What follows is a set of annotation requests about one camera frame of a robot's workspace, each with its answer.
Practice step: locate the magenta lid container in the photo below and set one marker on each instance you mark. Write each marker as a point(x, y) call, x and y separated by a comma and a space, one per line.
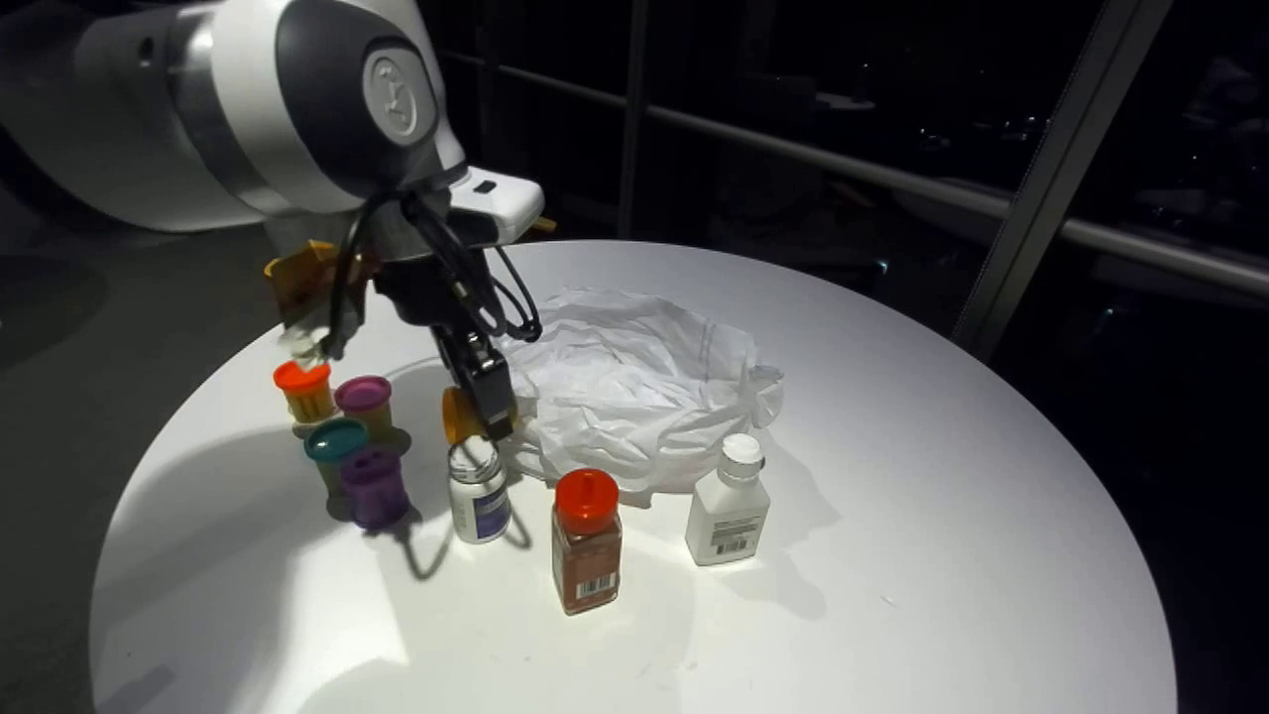
point(371, 403)

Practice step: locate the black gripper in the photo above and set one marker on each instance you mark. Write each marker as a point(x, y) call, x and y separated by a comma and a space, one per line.
point(453, 304)

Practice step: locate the metal railing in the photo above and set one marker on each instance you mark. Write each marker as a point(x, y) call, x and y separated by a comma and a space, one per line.
point(1146, 253)

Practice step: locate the teal lid green cup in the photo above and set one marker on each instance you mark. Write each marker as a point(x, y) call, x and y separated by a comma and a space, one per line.
point(330, 444)

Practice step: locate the orange lid yellow cup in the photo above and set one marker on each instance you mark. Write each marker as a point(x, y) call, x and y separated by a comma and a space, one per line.
point(306, 391)

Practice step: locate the yellow lid container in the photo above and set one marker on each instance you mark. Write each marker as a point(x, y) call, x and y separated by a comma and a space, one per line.
point(457, 419)

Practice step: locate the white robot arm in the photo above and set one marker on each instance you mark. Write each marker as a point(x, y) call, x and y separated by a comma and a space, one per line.
point(317, 119)

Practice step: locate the white plastic bag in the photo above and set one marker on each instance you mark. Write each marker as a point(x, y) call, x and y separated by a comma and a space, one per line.
point(634, 385)

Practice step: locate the red lid spice jar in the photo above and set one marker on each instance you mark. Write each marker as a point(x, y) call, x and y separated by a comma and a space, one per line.
point(584, 539)

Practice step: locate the white square bottle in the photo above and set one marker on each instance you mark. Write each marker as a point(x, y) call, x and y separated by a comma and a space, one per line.
point(728, 505)

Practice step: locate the white round pill bottle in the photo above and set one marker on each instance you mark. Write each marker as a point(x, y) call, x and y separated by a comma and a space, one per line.
point(478, 489)

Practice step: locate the purple bottle with holes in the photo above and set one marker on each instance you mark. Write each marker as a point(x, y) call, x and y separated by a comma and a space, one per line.
point(375, 489)

